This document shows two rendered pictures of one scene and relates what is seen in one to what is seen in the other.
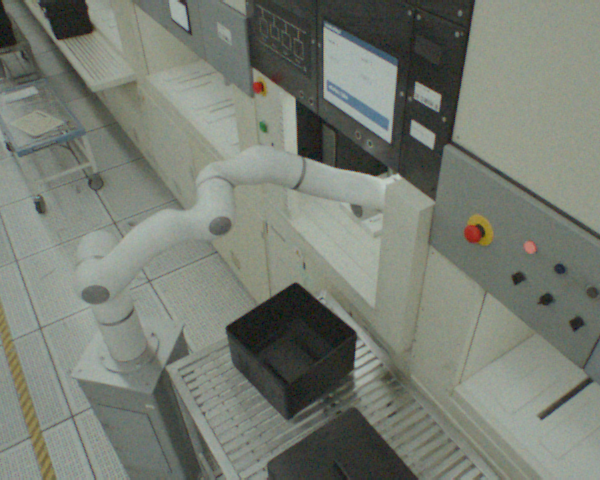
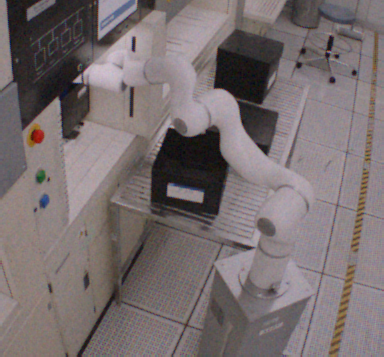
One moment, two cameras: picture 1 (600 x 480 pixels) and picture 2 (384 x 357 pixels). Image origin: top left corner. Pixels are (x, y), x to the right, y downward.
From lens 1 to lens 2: 2.40 m
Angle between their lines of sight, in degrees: 88
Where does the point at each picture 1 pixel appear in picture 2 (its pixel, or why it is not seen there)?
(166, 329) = (229, 268)
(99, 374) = (297, 277)
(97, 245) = (283, 195)
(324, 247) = (88, 187)
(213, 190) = (211, 95)
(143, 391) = not seen: hidden behind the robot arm
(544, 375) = not seen: hidden behind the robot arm
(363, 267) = (94, 160)
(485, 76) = not seen: outside the picture
